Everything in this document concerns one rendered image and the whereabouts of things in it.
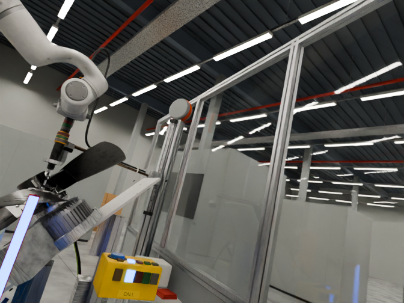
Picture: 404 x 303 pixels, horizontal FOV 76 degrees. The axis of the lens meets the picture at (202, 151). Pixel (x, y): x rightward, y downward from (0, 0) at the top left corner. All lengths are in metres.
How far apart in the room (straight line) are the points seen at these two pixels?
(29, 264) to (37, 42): 0.68
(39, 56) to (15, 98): 12.63
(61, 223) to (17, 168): 5.46
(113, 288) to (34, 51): 0.68
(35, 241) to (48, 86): 12.85
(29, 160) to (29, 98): 7.21
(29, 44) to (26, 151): 5.76
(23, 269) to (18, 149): 5.61
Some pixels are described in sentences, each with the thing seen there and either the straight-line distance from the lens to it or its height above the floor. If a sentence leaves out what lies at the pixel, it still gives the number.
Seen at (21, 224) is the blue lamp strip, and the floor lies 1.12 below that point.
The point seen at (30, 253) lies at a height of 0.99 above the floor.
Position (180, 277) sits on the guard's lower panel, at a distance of 1.44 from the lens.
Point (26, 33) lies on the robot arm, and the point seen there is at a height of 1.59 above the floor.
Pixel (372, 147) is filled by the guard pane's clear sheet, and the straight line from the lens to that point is 0.83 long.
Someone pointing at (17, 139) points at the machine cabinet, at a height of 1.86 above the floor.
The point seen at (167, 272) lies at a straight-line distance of 1.43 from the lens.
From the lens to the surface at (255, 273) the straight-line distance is 0.98.
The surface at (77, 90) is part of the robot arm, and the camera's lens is 0.87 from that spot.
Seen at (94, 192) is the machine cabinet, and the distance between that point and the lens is 6.92.
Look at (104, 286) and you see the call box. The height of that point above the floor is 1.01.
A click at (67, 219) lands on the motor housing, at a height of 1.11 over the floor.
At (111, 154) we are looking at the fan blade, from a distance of 1.16.
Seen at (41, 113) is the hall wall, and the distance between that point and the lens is 13.52.
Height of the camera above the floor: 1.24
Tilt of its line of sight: 14 degrees up
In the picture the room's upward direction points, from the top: 14 degrees clockwise
